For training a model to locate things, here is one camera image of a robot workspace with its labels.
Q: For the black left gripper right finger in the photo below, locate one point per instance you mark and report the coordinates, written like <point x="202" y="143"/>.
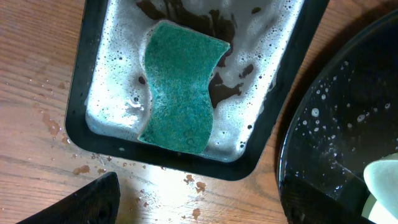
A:
<point x="303" y="203"/>

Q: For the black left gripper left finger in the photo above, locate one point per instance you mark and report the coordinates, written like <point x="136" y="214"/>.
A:
<point x="95" y="203"/>

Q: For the mint green plate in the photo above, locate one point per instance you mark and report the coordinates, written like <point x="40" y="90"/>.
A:
<point x="380" y="178"/>

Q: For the green scrub sponge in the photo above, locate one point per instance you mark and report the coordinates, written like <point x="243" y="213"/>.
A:
<point x="178" y="63"/>

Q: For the round black tray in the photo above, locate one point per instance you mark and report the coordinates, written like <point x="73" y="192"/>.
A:
<point x="347" y="118"/>

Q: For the black rectangular soapy tray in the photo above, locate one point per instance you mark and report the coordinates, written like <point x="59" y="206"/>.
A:
<point x="110" y="100"/>

